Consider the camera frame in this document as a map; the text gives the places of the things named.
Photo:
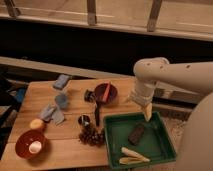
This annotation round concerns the lower corn cob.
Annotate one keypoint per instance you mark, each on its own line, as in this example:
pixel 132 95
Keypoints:
pixel 129 160

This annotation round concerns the small black metal cup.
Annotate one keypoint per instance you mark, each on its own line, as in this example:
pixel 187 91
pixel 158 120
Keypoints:
pixel 84 120

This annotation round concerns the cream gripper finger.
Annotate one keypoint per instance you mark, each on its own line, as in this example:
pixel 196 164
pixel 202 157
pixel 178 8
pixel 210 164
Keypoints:
pixel 148 112

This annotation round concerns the dark brown block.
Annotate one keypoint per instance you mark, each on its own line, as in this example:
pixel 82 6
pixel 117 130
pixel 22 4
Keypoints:
pixel 136 134

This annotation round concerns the black chair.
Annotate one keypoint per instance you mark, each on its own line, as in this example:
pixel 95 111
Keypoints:
pixel 11 97

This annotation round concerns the dark red bowl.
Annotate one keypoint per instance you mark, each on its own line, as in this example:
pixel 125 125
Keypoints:
pixel 99 91

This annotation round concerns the small dark can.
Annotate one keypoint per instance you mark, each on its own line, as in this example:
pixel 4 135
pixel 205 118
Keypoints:
pixel 89 96

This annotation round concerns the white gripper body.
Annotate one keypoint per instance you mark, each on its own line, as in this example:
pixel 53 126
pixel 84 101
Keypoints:
pixel 142 97

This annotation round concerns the orange bowl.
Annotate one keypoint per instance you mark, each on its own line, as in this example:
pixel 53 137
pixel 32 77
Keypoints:
pixel 23 142

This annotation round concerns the black utensil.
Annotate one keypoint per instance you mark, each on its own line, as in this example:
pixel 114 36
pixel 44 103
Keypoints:
pixel 97 113

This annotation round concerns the bunch of dark grapes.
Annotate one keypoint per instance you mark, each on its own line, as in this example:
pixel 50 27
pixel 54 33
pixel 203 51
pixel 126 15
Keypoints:
pixel 91 136

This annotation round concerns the green plastic tray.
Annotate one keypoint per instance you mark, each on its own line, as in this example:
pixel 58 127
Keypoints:
pixel 154 142

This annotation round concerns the red stick in bowl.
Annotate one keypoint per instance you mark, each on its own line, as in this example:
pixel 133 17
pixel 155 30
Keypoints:
pixel 106 93

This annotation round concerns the white egg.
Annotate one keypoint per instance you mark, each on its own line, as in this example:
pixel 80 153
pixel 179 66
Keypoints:
pixel 35 147

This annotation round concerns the blue crumpled cloth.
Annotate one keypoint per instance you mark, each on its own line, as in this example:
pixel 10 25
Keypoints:
pixel 52 113

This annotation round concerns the yellow round fruit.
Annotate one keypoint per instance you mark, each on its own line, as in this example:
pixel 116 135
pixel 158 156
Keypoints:
pixel 37 124

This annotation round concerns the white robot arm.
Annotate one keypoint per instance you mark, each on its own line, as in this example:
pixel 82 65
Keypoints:
pixel 196 148

